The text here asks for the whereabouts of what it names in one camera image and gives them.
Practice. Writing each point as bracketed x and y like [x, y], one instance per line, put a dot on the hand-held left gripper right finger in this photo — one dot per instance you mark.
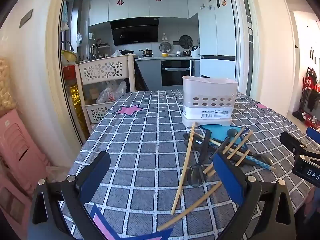
[228, 177]

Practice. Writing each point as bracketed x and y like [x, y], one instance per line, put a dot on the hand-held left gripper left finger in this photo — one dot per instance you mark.
[96, 177]

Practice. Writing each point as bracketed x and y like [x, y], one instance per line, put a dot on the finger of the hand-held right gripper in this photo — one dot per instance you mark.
[313, 135]
[291, 140]

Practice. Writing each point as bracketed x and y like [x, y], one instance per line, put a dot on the bamboo chopstick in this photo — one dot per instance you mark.
[190, 206]
[233, 140]
[241, 143]
[185, 160]
[242, 158]

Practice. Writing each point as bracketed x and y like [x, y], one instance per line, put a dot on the metal spoon compartment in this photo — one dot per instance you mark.
[196, 177]

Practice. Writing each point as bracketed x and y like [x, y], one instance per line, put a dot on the white plastic utensil holder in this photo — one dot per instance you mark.
[208, 97]

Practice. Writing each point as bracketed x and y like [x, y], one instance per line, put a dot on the person's right forearm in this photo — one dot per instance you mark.
[312, 207]

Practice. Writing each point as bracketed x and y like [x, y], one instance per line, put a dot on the red and black floor clutter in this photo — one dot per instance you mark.
[311, 95]

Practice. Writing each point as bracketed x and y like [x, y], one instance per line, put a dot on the grey checked star tablecloth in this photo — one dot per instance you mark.
[150, 142]

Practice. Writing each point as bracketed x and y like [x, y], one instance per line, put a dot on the gold foil bag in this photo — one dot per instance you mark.
[77, 107]

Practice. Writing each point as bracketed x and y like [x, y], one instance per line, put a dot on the clear plastic bag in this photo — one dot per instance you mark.
[111, 92]

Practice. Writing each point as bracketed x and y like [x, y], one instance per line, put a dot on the white plastic basket trolley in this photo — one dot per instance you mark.
[105, 70]

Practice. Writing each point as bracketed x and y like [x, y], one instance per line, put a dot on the black built-in oven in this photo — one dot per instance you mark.
[175, 73]

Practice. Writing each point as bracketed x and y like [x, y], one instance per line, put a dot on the white plastic bag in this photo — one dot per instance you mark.
[116, 53]

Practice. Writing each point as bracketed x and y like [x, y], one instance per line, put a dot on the yellow basin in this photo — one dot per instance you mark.
[68, 55]

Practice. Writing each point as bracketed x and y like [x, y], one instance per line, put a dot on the bag of beige pieces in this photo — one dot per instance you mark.
[6, 87]

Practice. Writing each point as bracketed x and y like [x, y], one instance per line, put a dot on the countertop spice rack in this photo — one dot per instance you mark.
[103, 48]

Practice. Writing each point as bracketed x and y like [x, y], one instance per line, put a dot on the white refrigerator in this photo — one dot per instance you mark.
[216, 35]

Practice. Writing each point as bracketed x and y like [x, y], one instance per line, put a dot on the black wok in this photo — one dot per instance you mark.
[126, 52]

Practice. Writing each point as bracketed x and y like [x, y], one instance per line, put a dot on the metal pot with lid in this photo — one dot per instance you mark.
[147, 52]

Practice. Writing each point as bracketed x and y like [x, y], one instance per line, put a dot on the metal kitchen faucet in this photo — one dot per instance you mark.
[67, 42]

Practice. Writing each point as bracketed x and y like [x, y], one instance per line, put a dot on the black round hanging rack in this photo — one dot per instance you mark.
[186, 41]

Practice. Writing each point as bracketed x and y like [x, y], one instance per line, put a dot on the grey round hanging rack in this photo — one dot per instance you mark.
[165, 47]

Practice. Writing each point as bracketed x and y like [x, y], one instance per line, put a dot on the black range hood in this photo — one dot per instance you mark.
[135, 31]

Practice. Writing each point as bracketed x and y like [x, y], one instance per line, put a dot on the blue white hanging bag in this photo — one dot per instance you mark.
[65, 12]

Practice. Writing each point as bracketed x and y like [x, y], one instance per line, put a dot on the white upper kitchen cabinets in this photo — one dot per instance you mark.
[140, 7]

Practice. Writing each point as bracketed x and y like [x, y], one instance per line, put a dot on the dark wall hanging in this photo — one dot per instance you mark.
[314, 55]

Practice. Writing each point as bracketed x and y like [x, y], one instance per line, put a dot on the sliding door frame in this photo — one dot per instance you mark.
[243, 37]

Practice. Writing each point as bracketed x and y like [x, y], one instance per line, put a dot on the grey wall switch plate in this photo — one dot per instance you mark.
[26, 18]

